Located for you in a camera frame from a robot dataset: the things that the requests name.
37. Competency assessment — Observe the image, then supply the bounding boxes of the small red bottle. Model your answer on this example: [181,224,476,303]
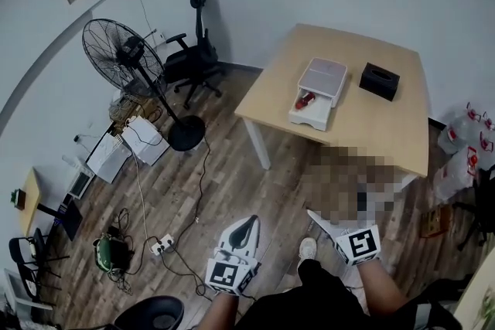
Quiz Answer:
[295,91,316,111]

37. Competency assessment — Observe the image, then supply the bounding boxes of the black tissue box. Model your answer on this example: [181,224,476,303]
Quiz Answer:
[359,62,401,102]

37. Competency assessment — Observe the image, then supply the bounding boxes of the person's black shorts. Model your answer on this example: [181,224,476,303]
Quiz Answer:
[239,257,391,330]

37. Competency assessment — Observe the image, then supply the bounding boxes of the person's white shoe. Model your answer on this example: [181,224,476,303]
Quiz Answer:
[297,236,319,272]

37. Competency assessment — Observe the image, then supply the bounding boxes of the light wooden desk edge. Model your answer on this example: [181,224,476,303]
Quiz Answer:
[451,253,495,330]

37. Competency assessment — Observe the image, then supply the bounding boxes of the black office chair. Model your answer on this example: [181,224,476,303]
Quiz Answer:
[163,0,227,110]

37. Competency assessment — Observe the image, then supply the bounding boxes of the white flat carton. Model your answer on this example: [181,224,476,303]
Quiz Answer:
[85,131,133,185]

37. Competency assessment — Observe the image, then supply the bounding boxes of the black swivel chair base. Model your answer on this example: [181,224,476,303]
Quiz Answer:
[451,165,495,253]

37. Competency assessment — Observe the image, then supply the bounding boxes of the white floor cable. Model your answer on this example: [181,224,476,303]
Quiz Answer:
[129,150,158,247]

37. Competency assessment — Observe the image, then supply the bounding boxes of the person's left forearm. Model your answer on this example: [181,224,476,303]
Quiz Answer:
[196,290,251,330]

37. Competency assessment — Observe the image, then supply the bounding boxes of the small brown cardboard box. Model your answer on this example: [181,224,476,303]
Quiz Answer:
[420,203,452,239]

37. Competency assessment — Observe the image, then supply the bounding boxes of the small potted plant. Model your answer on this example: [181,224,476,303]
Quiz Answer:
[10,188,28,211]

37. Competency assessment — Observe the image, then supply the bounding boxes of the black floor cable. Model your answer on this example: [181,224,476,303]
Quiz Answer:
[156,134,213,298]

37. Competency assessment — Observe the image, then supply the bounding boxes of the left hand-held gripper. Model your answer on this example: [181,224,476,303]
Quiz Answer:
[204,215,261,298]

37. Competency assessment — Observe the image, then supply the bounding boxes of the person's right forearm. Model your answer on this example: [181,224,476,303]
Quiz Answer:
[354,257,411,330]

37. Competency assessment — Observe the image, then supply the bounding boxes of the brown cardboard crate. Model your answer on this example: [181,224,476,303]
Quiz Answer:
[108,90,158,125]

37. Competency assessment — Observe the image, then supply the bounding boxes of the pack of water bottles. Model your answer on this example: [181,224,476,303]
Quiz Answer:
[432,145,481,206]
[436,101,495,156]

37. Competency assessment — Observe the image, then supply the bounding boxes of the small wooden side table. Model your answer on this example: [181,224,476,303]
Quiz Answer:
[18,166,44,239]

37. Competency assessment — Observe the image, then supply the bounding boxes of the black standing fan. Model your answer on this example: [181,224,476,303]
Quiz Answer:
[81,18,207,153]

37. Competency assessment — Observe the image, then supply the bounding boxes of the black round stool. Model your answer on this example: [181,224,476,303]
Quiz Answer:
[114,294,187,330]

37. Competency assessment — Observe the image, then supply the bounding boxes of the white small heater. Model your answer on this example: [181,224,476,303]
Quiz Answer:
[67,170,94,200]

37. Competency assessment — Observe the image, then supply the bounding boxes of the white power strip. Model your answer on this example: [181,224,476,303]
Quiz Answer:
[150,233,177,256]

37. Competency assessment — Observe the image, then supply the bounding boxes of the white square carton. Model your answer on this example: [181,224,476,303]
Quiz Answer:
[121,115,172,167]

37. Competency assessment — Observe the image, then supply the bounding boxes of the white drawer box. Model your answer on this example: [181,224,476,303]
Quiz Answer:
[288,56,349,131]

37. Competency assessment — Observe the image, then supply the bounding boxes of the white table leg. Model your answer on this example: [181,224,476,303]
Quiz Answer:
[243,117,271,171]

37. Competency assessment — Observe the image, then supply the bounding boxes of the black metal frame chair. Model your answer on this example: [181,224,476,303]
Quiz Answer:
[8,226,71,307]

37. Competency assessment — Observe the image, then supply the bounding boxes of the black flat panel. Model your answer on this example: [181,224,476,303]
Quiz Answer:
[53,193,84,243]

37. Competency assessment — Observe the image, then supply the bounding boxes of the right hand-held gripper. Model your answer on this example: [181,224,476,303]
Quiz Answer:
[306,209,384,278]

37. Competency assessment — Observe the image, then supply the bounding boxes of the green helmet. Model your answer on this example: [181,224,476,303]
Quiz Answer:
[92,233,135,276]

